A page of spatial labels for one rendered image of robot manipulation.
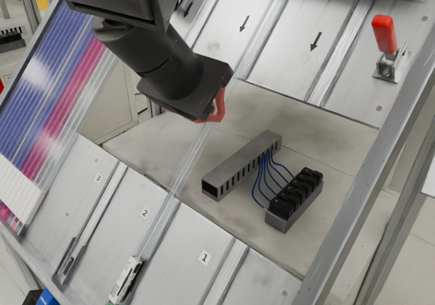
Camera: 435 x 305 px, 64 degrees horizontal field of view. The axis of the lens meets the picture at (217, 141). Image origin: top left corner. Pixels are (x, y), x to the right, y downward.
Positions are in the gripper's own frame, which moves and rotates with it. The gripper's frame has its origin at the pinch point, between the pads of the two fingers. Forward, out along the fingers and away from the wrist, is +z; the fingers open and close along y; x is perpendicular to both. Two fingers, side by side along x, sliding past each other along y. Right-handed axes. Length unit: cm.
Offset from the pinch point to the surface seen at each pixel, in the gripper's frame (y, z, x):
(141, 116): 138, 126, -9
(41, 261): 15.7, 3.1, 30.9
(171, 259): -3.8, 2.8, 18.8
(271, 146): 9.9, 43.0, -8.2
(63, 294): 7.7, 2.0, 31.1
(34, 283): 50, 38, 56
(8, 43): 139, 37, -2
